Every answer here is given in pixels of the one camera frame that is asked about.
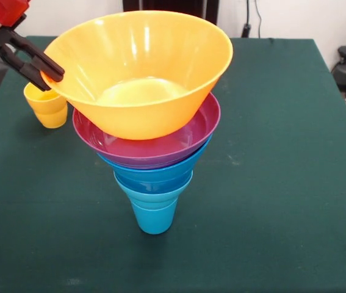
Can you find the large blue bowl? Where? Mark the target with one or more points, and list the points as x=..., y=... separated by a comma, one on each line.
x=154, y=174

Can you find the shallow blue bowl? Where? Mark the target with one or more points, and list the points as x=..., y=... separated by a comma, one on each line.
x=157, y=186

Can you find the yellow cup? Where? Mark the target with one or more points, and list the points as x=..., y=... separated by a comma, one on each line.
x=50, y=113

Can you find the blue cup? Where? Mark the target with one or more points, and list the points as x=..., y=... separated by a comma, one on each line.
x=156, y=221

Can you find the purple bowl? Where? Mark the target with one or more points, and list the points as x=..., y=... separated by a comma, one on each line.
x=160, y=149

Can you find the large yellow bowl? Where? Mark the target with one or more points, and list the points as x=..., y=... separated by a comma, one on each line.
x=136, y=76

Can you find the small ribbed teal bowl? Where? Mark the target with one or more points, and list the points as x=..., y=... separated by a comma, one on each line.
x=154, y=201

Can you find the dark green tablecloth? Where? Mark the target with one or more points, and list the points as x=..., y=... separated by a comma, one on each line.
x=252, y=229

